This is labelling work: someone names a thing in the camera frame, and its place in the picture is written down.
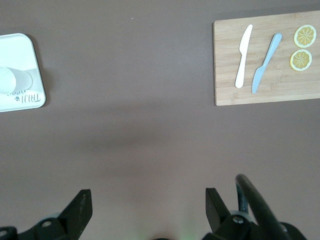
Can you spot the grey plastic knife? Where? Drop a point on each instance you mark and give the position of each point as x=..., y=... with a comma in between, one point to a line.
x=268, y=55

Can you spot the bamboo cutting board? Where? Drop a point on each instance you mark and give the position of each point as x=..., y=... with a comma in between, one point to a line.
x=225, y=62

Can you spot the white plastic knife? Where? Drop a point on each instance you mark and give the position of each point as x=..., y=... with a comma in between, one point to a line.
x=243, y=55

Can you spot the yellow lemon slice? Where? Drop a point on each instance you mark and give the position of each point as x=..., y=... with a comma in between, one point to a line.
x=305, y=35
x=300, y=60

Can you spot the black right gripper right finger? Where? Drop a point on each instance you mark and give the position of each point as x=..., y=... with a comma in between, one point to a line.
x=217, y=212

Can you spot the white IKEA cup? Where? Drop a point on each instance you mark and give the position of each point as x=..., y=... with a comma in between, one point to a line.
x=15, y=80

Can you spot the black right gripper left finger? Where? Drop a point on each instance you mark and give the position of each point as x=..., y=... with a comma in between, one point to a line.
x=77, y=212

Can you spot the cream bear print tray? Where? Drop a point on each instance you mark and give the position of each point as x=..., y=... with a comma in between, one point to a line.
x=22, y=50

